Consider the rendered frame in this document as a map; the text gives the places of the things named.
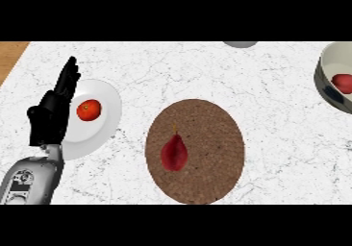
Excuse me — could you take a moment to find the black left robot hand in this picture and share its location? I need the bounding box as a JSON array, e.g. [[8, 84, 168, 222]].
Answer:
[[25, 56, 82, 148]]

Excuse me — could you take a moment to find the dark red bell pepper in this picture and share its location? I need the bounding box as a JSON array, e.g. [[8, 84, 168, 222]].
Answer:
[[158, 124, 190, 173]]

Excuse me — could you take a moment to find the brown round placemat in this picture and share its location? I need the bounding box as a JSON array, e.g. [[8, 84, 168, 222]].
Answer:
[[143, 98, 247, 206]]

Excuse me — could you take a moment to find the dark bowl with white inside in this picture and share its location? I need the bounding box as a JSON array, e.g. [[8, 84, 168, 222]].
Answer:
[[312, 41, 352, 116]]

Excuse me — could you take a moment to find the red tomato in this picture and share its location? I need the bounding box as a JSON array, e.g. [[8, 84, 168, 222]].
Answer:
[[75, 99, 103, 122]]

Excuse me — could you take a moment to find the white plate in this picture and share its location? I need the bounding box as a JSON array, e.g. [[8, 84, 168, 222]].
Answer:
[[59, 79, 122, 161]]

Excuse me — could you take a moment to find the grey round object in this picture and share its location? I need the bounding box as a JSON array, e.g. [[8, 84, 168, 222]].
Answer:
[[223, 41, 258, 49]]

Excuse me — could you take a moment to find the red fruit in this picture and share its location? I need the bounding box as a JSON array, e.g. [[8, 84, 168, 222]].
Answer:
[[331, 73, 352, 95]]

